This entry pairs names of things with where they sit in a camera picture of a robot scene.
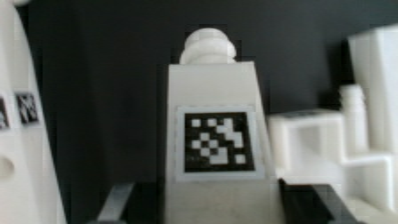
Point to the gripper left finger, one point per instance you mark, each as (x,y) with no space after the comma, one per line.
(132,205)

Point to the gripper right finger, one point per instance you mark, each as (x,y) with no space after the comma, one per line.
(314,205)

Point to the white chair leg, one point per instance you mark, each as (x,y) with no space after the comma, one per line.
(374,54)
(221,182)

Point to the white chair seat part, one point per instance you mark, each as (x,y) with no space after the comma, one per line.
(330,159)

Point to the white chair back frame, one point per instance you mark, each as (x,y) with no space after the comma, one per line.
(31,204)

